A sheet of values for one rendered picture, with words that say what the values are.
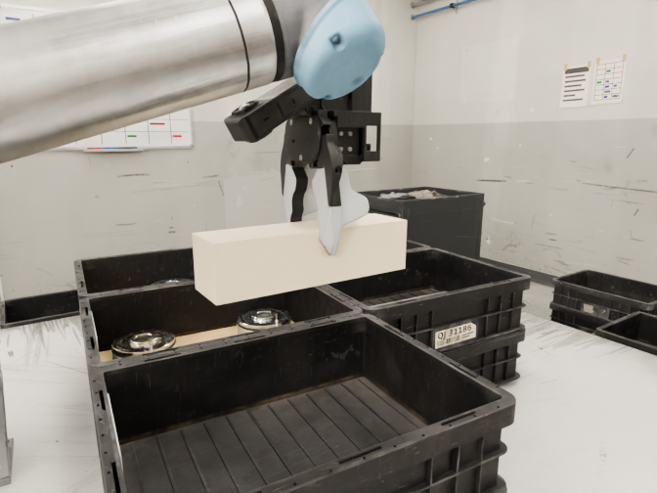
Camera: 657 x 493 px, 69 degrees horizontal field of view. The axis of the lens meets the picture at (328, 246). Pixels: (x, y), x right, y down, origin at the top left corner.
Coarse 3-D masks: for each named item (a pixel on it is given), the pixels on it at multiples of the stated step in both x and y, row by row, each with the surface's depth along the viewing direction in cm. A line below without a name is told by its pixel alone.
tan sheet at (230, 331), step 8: (224, 328) 95; (232, 328) 95; (184, 336) 91; (192, 336) 91; (200, 336) 91; (208, 336) 91; (216, 336) 91; (224, 336) 91; (176, 344) 88; (184, 344) 88; (104, 352) 84; (104, 360) 81
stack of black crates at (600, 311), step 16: (576, 272) 220; (592, 272) 222; (560, 288) 207; (576, 288) 200; (592, 288) 223; (608, 288) 217; (624, 288) 211; (640, 288) 206; (656, 288) 200; (560, 304) 208; (576, 304) 202; (592, 304) 195; (608, 304) 191; (624, 304) 186; (640, 304) 180; (656, 304) 180; (560, 320) 208; (576, 320) 203; (592, 320) 196; (608, 320) 191
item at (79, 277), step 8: (176, 248) 119; (184, 248) 119; (192, 248) 120; (104, 256) 111; (112, 256) 111; (120, 256) 112; (128, 256) 113; (80, 264) 104; (80, 272) 98; (80, 280) 93; (192, 280) 93; (80, 288) 88; (136, 288) 88; (144, 288) 88; (80, 296) 84
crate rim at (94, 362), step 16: (160, 288) 88; (176, 288) 89; (320, 288) 88; (80, 304) 79; (352, 304) 79; (320, 320) 73; (240, 336) 67; (96, 352) 62; (160, 352) 62; (96, 368) 58
